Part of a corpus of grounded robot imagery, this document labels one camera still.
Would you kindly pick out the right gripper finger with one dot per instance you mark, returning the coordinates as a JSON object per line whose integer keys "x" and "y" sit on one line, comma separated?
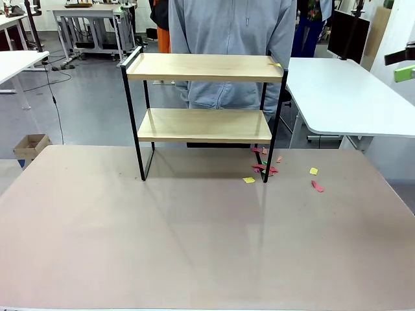
{"x": 405, "y": 73}
{"x": 400, "y": 57}

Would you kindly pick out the brown cardboard sheet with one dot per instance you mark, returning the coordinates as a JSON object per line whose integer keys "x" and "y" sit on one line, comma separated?
{"x": 377, "y": 32}

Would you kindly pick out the black stand pole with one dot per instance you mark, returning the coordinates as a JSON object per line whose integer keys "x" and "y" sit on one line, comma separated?
{"x": 352, "y": 30}
{"x": 32, "y": 22}

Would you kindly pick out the black monitor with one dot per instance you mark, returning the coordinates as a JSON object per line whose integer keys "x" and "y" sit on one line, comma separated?
{"x": 337, "y": 35}

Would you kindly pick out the large white desk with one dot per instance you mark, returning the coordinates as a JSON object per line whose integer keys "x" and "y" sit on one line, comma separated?
{"x": 340, "y": 97}

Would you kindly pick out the person in blue trousers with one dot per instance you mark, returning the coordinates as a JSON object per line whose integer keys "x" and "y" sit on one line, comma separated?
{"x": 306, "y": 35}

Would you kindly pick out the black stool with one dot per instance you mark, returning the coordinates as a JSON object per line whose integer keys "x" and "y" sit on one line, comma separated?
{"x": 287, "y": 98}

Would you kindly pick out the yellow paper scrap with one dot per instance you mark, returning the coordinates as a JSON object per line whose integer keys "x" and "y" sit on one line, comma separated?
{"x": 276, "y": 64}
{"x": 249, "y": 180}
{"x": 313, "y": 171}

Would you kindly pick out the person in grey hoodie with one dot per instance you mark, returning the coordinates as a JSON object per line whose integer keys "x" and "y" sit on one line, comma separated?
{"x": 233, "y": 26}

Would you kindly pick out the person in orange trousers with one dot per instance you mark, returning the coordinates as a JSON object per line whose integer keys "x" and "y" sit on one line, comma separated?
{"x": 163, "y": 39}

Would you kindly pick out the white workbench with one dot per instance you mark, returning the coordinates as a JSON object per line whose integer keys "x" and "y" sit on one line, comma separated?
{"x": 84, "y": 13}

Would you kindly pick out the wooden tray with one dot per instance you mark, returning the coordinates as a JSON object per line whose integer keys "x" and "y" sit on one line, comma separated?
{"x": 78, "y": 4}

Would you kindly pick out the grey floor power strip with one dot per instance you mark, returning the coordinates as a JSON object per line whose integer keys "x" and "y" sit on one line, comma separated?
{"x": 63, "y": 67}

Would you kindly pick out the open cardboard box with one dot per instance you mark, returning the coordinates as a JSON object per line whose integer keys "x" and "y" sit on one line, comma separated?
{"x": 30, "y": 145}

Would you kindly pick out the white desk with clutter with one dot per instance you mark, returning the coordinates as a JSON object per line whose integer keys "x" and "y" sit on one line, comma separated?
{"x": 9, "y": 20}

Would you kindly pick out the small blue object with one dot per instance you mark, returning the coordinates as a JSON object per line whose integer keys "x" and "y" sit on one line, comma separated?
{"x": 21, "y": 163}

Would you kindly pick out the two-tier wooden shelf black frame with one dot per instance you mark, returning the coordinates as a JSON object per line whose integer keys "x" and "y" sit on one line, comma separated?
{"x": 201, "y": 77}

